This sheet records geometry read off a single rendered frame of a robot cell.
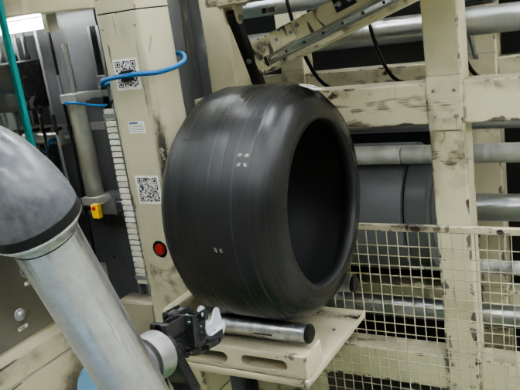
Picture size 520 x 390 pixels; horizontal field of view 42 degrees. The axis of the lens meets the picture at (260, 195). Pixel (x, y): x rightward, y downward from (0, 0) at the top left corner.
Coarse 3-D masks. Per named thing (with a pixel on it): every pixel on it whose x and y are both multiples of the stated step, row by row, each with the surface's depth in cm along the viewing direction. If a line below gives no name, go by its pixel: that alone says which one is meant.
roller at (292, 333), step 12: (228, 324) 162; (240, 324) 160; (252, 324) 159; (264, 324) 157; (276, 324) 156; (288, 324) 155; (300, 324) 154; (312, 324) 154; (252, 336) 160; (264, 336) 157; (276, 336) 156; (288, 336) 154; (300, 336) 152; (312, 336) 154
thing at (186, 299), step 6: (186, 294) 173; (174, 300) 170; (180, 300) 169; (186, 300) 171; (192, 300) 172; (198, 300) 175; (168, 306) 167; (180, 306) 168; (192, 306) 173; (198, 306) 175; (204, 306) 178; (162, 312) 166; (210, 312) 180
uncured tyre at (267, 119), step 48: (240, 96) 151; (288, 96) 148; (192, 144) 146; (240, 144) 139; (288, 144) 142; (336, 144) 179; (192, 192) 142; (240, 192) 137; (288, 192) 192; (336, 192) 184; (192, 240) 144; (240, 240) 138; (288, 240) 142; (336, 240) 182; (192, 288) 152; (240, 288) 144; (288, 288) 144; (336, 288) 165
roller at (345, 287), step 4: (348, 276) 176; (352, 276) 176; (356, 276) 178; (344, 280) 176; (348, 280) 175; (352, 280) 175; (356, 280) 177; (344, 284) 176; (348, 284) 175; (352, 284) 175; (356, 284) 177; (340, 288) 177; (344, 288) 176; (348, 288) 175; (352, 288) 175; (356, 288) 177
